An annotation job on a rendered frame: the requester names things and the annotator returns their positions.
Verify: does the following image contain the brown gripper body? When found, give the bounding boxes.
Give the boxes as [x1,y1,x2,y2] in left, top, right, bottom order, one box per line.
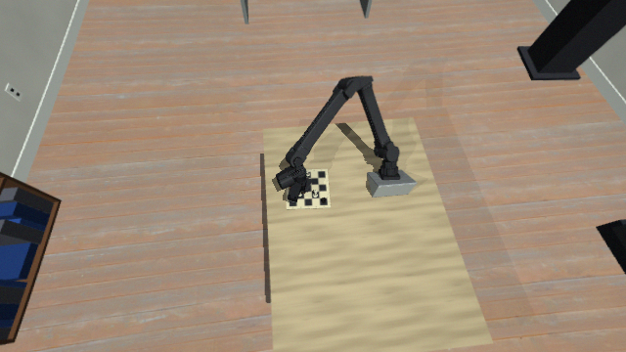
[301,178,312,193]

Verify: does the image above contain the black and cream chessboard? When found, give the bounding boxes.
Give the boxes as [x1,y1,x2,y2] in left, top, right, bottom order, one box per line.
[287,169,331,209]

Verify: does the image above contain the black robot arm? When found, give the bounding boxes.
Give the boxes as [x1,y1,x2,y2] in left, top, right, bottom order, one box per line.
[276,76,400,202]

